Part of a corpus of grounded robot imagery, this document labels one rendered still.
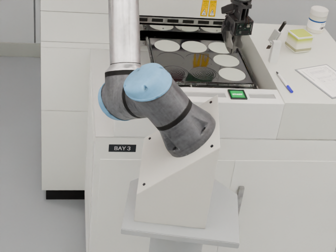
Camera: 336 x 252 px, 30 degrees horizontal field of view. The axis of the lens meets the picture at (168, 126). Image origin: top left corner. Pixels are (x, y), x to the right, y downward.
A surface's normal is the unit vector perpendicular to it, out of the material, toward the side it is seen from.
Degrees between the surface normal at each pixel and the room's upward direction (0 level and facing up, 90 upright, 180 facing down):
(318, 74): 0
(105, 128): 0
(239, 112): 90
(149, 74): 37
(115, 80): 60
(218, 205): 0
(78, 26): 90
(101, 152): 90
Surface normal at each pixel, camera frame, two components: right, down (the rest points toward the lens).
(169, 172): -0.59, -0.69
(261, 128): 0.13, 0.55
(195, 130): 0.22, -0.04
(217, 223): 0.11, -0.83
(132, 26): 0.59, -0.06
